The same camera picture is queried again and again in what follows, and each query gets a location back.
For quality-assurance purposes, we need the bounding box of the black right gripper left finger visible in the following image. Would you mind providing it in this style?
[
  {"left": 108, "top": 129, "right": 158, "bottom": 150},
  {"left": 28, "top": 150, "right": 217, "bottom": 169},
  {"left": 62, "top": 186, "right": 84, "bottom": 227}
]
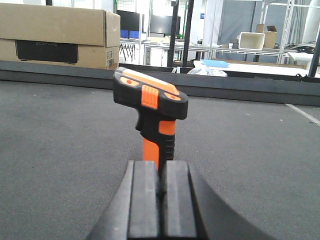
[{"left": 86, "top": 160, "right": 160, "bottom": 240}]

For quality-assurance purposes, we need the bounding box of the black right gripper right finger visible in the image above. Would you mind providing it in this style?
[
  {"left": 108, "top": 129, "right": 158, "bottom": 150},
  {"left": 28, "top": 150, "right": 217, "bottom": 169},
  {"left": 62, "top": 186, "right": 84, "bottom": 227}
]
[{"left": 161, "top": 160, "right": 273, "bottom": 240}]

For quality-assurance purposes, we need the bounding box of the orange black barcode scanner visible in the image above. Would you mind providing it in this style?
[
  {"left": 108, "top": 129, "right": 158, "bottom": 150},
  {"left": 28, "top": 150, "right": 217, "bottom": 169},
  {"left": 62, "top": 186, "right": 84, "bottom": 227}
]
[{"left": 112, "top": 66, "right": 189, "bottom": 171}]

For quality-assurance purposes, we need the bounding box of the large cardboard box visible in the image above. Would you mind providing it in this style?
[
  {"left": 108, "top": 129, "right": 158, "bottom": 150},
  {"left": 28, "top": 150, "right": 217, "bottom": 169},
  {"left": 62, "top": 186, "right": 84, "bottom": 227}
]
[{"left": 0, "top": 3, "right": 121, "bottom": 70}]

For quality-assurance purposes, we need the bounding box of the small cardboard box background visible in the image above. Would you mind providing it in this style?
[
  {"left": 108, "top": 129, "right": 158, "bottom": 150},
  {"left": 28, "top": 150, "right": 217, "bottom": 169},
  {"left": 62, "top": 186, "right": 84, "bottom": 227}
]
[{"left": 255, "top": 23, "right": 277, "bottom": 49}]

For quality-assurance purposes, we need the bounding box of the blue tray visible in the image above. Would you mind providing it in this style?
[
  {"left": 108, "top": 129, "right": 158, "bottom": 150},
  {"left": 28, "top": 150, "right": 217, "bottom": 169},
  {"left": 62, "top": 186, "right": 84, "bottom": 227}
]
[{"left": 201, "top": 59, "right": 229, "bottom": 68}]

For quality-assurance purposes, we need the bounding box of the white workbench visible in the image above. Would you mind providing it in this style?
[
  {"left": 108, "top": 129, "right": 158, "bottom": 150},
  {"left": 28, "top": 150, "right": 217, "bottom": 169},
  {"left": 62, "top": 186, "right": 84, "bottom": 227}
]
[{"left": 143, "top": 40, "right": 295, "bottom": 65}]

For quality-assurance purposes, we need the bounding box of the white plastic bin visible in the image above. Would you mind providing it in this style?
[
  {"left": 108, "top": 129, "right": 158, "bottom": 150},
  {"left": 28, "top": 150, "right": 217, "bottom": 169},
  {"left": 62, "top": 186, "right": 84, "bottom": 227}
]
[{"left": 237, "top": 32, "right": 265, "bottom": 51}]

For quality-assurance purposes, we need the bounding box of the black monitor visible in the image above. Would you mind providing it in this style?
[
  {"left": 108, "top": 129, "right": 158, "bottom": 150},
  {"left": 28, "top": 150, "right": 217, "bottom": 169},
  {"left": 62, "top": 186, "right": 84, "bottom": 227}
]
[{"left": 149, "top": 15, "right": 172, "bottom": 35}]

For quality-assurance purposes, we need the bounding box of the black table edge rail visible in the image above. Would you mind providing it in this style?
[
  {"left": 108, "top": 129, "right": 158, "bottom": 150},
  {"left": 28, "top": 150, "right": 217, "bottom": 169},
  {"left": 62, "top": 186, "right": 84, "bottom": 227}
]
[{"left": 0, "top": 60, "right": 320, "bottom": 107}]

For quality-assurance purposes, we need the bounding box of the black metal post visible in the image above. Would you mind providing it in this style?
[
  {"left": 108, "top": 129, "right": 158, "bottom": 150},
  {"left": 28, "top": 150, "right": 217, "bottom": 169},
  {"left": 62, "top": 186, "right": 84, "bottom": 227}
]
[{"left": 167, "top": 0, "right": 194, "bottom": 68}]

